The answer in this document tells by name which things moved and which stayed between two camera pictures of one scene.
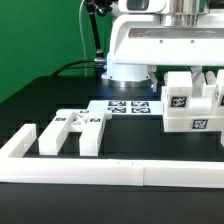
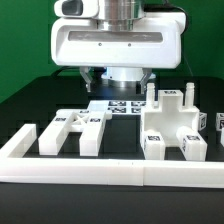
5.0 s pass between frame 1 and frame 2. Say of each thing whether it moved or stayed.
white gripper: moved
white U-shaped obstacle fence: stayed
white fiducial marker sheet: stayed
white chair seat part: moved
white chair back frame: stayed
